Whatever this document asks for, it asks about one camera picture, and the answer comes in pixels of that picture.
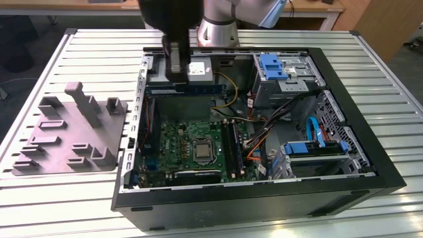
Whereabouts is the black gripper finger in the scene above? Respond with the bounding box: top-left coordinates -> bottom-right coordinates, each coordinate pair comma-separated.
180,29 -> 192,84
161,33 -> 181,84

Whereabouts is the black RAM slot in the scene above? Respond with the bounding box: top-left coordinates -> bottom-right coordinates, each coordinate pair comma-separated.
220,119 -> 232,172

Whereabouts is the grey power supply unit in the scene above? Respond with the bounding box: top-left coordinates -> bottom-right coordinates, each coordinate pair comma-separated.
146,57 -> 213,122

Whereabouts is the blue drive latch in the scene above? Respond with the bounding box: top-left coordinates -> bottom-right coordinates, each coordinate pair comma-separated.
260,54 -> 285,81

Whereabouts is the wooden desk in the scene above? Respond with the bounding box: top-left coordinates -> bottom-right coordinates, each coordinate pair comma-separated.
0,0 -> 347,30

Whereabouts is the black CPU socket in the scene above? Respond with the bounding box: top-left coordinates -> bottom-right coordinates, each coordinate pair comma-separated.
190,135 -> 217,166

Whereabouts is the metal drive cage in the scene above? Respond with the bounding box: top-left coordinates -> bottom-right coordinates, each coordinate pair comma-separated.
252,53 -> 327,107

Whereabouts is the silver CPU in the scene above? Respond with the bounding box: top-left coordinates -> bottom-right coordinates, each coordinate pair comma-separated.
193,143 -> 212,159

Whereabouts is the grey parts rack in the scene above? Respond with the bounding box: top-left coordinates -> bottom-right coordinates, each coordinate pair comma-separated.
10,81 -> 129,177

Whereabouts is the green motherboard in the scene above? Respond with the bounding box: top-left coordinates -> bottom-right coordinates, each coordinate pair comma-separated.
141,120 -> 259,184

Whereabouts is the black bag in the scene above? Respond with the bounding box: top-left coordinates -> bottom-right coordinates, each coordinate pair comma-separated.
0,14 -> 38,74

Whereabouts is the black graphics card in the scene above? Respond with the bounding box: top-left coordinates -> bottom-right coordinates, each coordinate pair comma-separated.
173,170 -> 222,185

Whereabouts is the blue disk carrier with disk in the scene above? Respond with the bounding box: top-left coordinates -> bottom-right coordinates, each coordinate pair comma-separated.
283,140 -> 349,158

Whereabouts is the metal disk bay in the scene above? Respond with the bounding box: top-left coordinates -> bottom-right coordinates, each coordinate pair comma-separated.
280,142 -> 377,178

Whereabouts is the wooden cabinet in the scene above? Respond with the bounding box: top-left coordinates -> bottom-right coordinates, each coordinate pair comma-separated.
333,0 -> 423,64

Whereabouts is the black PC case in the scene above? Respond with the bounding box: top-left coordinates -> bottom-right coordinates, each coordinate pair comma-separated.
110,46 -> 407,233

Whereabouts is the office chair base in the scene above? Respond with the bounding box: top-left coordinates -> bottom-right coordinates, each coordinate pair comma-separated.
404,37 -> 423,53

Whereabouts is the yellow wire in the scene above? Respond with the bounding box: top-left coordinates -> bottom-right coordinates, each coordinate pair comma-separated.
210,71 -> 239,110

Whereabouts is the red and black twisted wire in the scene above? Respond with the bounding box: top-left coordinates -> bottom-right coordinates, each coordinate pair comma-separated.
137,96 -> 156,152

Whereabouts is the black wire bundle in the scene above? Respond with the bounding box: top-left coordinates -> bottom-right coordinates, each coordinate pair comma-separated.
245,90 -> 320,147

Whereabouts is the orange wire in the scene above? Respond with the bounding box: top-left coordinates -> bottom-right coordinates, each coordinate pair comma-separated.
247,138 -> 267,163

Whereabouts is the blue SATA wire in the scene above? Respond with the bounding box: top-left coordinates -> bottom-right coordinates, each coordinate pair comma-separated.
305,116 -> 327,148

